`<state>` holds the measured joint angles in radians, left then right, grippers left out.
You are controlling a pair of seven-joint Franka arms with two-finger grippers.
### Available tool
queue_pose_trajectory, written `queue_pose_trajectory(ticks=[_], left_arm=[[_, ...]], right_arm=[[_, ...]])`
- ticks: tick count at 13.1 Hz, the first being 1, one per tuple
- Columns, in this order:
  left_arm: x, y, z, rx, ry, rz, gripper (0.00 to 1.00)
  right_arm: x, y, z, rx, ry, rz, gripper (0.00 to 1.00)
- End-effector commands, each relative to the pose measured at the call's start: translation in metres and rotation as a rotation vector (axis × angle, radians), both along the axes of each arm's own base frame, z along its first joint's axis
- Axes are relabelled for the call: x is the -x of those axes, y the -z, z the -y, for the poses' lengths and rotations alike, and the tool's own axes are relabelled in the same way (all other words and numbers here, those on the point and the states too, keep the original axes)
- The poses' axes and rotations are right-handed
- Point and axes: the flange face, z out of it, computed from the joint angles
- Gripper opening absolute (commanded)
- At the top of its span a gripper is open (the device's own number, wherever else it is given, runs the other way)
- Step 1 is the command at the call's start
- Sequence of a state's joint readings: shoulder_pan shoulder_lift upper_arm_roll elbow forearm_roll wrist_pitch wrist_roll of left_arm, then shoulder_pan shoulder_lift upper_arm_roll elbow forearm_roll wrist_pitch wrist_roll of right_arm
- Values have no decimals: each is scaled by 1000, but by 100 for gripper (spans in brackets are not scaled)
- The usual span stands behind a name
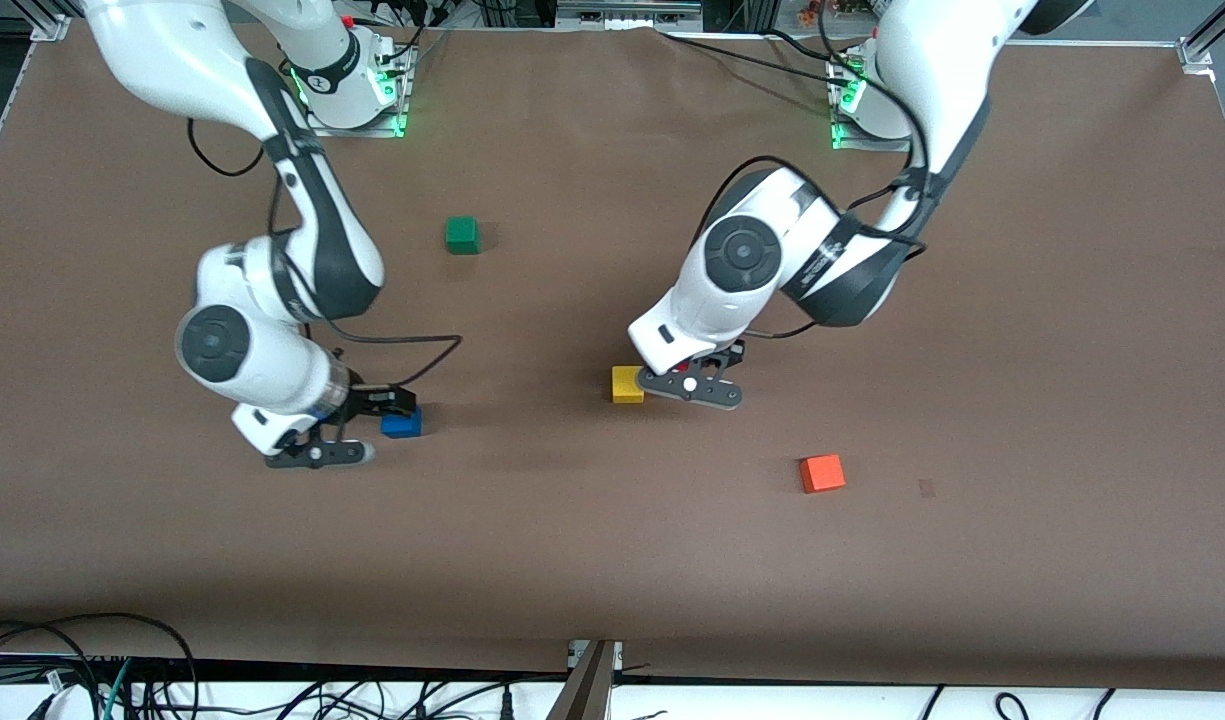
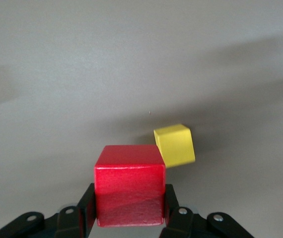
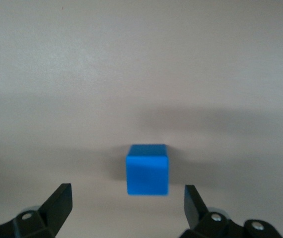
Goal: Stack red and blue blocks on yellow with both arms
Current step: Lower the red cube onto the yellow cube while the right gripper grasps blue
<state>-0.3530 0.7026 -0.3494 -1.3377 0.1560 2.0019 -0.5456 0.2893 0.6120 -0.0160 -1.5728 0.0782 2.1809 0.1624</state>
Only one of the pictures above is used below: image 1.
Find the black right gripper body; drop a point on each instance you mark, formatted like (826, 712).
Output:
(369, 403)

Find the blue block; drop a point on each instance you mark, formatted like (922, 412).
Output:
(402, 427)

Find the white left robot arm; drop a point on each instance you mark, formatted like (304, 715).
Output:
(742, 260)

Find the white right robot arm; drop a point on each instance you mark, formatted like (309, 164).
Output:
(234, 345)

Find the yellow block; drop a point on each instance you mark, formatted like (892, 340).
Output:
(626, 386)

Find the orange block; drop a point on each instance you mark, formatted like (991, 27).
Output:
(822, 474)

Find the green block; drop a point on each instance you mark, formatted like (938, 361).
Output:
(462, 236)

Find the brown table cover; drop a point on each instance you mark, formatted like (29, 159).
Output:
(612, 560)

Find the aluminium beam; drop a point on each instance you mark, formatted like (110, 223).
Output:
(584, 690)

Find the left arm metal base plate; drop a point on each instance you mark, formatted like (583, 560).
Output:
(844, 135)

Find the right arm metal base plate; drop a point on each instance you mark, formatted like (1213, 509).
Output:
(392, 122)

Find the small metal bracket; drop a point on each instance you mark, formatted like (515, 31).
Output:
(612, 655)

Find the grey metal rail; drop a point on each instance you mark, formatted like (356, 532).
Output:
(627, 12)

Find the aluminium frame profile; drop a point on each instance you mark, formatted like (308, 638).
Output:
(1212, 35)
(52, 28)

